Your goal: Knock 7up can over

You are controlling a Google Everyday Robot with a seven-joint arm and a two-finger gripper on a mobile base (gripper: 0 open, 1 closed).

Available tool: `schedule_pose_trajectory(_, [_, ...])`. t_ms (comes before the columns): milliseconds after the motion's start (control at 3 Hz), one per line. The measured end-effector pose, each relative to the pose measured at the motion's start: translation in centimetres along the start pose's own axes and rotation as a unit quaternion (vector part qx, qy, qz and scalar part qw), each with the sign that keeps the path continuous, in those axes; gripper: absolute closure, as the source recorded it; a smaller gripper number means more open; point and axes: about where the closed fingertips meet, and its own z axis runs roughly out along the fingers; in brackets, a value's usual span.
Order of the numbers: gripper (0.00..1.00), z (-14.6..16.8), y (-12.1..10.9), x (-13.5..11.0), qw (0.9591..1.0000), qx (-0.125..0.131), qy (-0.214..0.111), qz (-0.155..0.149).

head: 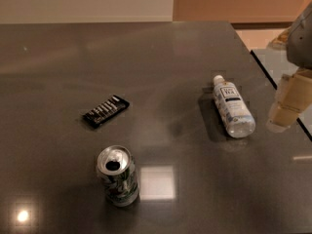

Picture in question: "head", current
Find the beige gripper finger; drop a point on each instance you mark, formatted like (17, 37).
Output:
(293, 96)

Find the green 7up soda can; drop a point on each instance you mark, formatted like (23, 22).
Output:
(116, 169)

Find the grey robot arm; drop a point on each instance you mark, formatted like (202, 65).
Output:
(299, 43)

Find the clear plastic water bottle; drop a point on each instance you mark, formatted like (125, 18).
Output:
(236, 117)

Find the black snack bar wrapper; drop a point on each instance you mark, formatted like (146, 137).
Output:
(105, 111)

